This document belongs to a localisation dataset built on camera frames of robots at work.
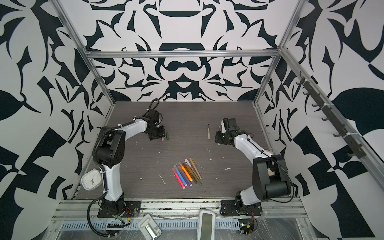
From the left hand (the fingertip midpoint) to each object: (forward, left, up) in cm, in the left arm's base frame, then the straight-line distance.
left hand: (164, 132), depth 100 cm
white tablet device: (-51, -23, +2) cm, 56 cm away
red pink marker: (-30, -10, -2) cm, 32 cm away
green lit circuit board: (-51, -42, -3) cm, 66 cm away
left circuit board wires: (-49, +19, -5) cm, 53 cm away
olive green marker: (-28, -19, -2) cm, 34 cm away
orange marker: (-26, -14, -1) cm, 29 cm away
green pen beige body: (0, -29, -2) cm, 29 cm away
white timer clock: (-29, +36, 0) cm, 46 cm away
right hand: (-8, -34, +6) cm, 36 cm away
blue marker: (-28, -11, -2) cm, 30 cm away
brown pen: (-24, -19, -2) cm, 31 cm away
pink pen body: (-9, -33, +14) cm, 37 cm away
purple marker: (-30, -15, -2) cm, 34 cm away
